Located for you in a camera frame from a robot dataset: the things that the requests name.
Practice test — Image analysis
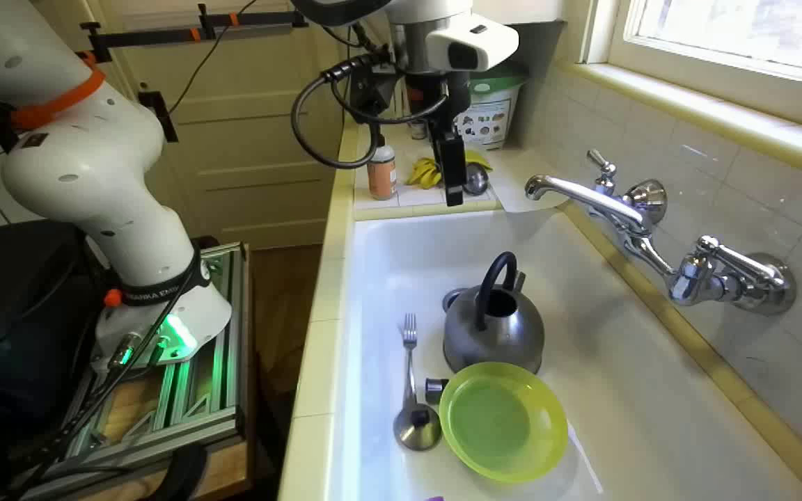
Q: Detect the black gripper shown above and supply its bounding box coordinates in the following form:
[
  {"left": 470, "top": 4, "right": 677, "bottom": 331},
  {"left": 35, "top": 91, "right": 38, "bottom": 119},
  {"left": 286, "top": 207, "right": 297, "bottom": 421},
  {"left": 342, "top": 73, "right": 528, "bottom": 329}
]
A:
[{"left": 403, "top": 69, "right": 473, "bottom": 208}]

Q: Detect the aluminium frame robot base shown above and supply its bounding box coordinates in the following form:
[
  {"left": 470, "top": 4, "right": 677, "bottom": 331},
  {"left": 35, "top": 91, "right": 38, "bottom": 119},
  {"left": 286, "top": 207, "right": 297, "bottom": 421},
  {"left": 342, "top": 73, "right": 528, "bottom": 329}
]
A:
[{"left": 8, "top": 239, "right": 257, "bottom": 495}]

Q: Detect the white ceramic sink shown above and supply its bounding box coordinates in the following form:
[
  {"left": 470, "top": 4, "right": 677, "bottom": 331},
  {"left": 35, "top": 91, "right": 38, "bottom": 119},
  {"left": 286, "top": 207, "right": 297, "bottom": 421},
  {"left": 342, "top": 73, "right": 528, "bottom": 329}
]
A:
[{"left": 322, "top": 204, "right": 802, "bottom": 501}]

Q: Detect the round dark metal lid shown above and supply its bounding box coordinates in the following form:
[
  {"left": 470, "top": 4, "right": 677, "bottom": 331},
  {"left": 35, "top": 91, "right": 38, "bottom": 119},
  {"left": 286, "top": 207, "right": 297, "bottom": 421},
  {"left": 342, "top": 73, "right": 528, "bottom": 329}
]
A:
[{"left": 461, "top": 162, "right": 493, "bottom": 197}]

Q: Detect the white tub with green lid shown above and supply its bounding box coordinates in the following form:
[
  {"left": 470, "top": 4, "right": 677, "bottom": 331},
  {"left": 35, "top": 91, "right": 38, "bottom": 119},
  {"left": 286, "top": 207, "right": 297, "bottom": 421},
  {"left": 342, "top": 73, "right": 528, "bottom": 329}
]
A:
[{"left": 452, "top": 63, "right": 528, "bottom": 154}]

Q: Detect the orange plastic bottle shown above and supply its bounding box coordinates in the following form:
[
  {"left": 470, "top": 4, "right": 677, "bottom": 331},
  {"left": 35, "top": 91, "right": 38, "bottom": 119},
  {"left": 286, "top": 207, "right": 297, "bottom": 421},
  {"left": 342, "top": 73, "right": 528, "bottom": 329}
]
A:
[{"left": 368, "top": 143, "right": 397, "bottom": 204}]

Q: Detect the silver fork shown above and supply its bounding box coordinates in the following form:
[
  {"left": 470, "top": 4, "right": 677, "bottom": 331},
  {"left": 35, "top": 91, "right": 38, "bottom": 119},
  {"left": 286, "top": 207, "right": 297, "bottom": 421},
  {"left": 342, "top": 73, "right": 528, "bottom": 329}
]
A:
[{"left": 397, "top": 313, "right": 422, "bottom": 413}]

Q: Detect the cream panelled door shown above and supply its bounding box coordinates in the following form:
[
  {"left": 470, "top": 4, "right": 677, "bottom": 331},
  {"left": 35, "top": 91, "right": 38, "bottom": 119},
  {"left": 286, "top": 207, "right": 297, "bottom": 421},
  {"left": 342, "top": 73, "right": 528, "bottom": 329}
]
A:
[{"left": 84, "top": 0, "right": 347, "bottom": 254}]

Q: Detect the small dark block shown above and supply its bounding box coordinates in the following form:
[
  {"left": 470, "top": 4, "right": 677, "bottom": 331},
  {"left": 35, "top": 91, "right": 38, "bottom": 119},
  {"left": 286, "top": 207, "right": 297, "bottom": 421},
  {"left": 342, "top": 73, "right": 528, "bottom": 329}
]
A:
[{"left": 422, "top": 372, "right": 452, "bottom": 407}]

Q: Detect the green plastic plate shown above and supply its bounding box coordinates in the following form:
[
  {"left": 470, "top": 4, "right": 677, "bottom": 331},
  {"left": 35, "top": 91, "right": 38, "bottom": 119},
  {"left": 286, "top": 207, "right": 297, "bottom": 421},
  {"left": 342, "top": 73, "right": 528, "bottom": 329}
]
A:
[{"left": 438, "top": 358, "right": 571, "bottom": 488}]

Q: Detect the black clamp bar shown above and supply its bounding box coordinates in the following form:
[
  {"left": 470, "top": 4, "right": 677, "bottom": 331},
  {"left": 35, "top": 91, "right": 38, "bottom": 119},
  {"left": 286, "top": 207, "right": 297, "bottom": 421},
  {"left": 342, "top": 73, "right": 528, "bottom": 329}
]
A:
[{"left": 79, "top": 0, "right": 311, "bottom": 146}]

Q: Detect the black bin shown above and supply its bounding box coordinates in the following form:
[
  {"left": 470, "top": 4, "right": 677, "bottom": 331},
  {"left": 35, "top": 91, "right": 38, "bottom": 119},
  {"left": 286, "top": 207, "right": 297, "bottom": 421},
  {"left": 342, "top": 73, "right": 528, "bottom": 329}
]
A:
[{"left": 0, "top": 221, "right": 112, "bottom": 441}]

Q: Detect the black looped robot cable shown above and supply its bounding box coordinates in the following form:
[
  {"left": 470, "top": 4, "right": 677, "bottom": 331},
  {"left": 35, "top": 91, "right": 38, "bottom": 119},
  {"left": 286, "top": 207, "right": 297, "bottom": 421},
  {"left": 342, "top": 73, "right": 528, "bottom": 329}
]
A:
[{"left": 290, "top": 52, "right": 452, "bottom": 172}]

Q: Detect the steel kettle with black handle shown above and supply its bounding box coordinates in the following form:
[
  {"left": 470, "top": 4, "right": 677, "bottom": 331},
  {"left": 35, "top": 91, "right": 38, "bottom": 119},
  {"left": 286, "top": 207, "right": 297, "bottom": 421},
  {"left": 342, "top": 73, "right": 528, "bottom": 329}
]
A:
[{"left": 439, "top": 251, "right": 548, "bottom": 375}]

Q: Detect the chrome wall faucet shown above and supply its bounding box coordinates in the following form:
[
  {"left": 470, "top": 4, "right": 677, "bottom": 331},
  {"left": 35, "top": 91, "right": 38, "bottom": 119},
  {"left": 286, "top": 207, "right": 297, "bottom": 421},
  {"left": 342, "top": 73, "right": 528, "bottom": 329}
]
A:
[{"left": 524, "top": 148, "right": 798, "bottom": 317}]

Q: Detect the white window frame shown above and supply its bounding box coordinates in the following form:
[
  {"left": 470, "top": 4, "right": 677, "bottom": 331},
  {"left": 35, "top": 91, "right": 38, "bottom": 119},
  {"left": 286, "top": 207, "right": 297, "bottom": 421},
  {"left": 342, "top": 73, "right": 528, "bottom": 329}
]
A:
[{"left": 577, "top": 0, "right": 802, "bottom": 143}]

